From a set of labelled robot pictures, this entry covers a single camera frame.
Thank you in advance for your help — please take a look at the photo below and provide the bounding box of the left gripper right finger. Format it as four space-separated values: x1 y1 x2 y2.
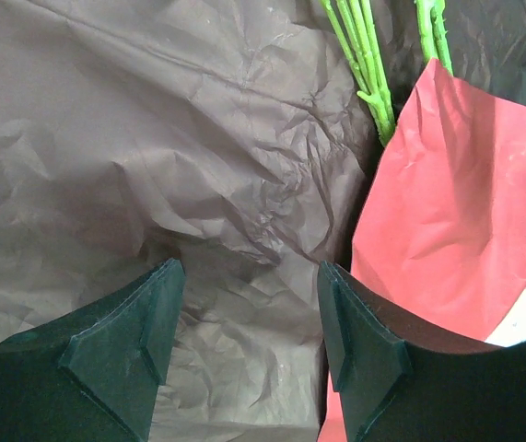
317 262 526 441

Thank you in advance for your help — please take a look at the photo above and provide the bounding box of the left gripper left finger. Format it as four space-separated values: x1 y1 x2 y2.
0 259 185 441

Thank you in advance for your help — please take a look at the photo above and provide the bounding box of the peach rose flower stem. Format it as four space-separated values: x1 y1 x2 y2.
320 0 395 147

